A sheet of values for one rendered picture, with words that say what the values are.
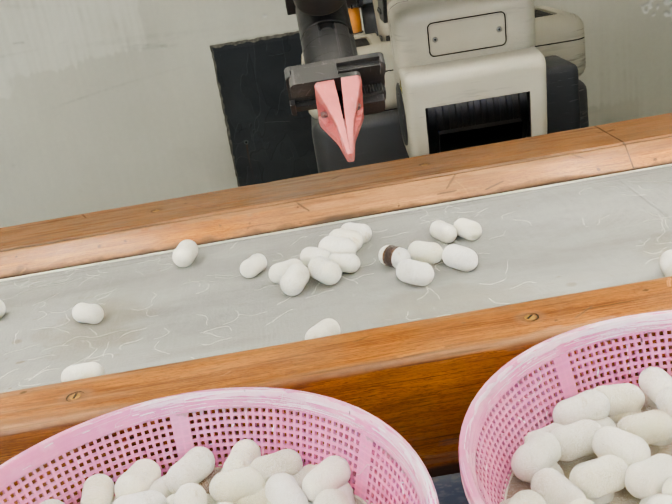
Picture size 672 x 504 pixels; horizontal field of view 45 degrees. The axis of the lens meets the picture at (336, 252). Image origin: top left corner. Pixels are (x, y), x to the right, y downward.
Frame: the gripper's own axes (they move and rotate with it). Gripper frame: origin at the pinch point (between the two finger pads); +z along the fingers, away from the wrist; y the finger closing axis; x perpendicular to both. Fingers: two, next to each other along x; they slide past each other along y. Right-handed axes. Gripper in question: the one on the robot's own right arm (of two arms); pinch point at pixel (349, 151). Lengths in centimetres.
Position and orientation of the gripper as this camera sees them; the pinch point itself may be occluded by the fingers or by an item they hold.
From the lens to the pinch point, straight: 81.8
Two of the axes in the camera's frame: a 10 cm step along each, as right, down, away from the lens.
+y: 9.9, -1.7, 0.1
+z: 1.5, 8.7, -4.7
